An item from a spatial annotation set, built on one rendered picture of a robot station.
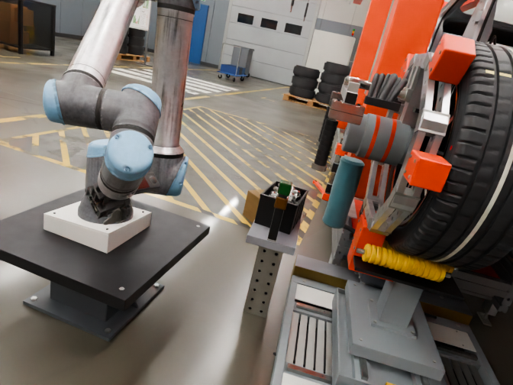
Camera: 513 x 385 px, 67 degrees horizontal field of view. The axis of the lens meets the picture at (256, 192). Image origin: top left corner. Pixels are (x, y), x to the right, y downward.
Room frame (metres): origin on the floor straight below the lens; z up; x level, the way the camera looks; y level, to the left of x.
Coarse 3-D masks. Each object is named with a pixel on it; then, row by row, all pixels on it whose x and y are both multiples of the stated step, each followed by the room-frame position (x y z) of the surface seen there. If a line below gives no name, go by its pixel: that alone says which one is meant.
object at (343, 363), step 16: (336, 304) 1.33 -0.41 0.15; (336, 320) 1.23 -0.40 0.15; (336, 336) 1.14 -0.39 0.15; (336, 352) 1.06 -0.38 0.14; (336, 368) 0.99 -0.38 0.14; (352, 368) 1.01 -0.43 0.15; (368, 368) 1.00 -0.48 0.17; (384, 368) 1.04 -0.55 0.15; (336, 384) 0.94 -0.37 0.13; (352, 384) 0.94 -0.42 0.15; (368, 384) 0.93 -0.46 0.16; (384, 384) 0.97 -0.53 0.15; (400, 384) 0.98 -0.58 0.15; (416, 384) 0.98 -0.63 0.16; (432, 384) 0.99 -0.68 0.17
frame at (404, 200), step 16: (416, 64) 1.26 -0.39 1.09; (432, 80) 1.05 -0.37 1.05; (432, 96) 1.02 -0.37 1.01; (448, 96) 1.02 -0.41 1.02; (400, 112) 1.47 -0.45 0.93; (432, 112) 0.98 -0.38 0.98; (448, 112) 0.98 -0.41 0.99; (416, 128) 0.98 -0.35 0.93; (432, 128) 0.96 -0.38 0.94; (416, 144) 0.96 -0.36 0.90; (432, 144) 0.96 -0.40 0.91; (384, 176) 1.40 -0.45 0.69; (400, 176) 0.98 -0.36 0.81; (368, 192) 1.34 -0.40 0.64; (384, 192) 1.35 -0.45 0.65; (400, 192) 0.96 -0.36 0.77; (416, 192) 0.96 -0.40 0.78; (368, 208) 1.25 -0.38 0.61; (384, 208) 1.03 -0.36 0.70; (400, 208) 0.98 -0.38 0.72; (368, 224) 1.15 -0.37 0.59; (384, 224) 1.11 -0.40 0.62
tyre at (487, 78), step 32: (480, 64) 1.02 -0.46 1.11; (512, 64) 1.05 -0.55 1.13; (480, 96) 0.95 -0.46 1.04; (512, 96) 0.97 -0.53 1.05; (480, 128) 0.92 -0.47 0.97; (512, 128) 0.92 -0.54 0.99; (448, 160) 0.93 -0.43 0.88; (480, 160) 0.90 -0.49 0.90; (512, 160) 0.89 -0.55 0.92; (448, 192) 0.90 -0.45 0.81; (480, 192) 0.89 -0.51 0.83; (512, 192) 0.88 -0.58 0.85; (416, 224) 0.97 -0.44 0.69; (448, 224) 0.92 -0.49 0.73; (512, 224) 0.89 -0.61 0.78; (416, 256) 1.06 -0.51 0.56; (480, 256) 0.95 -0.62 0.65
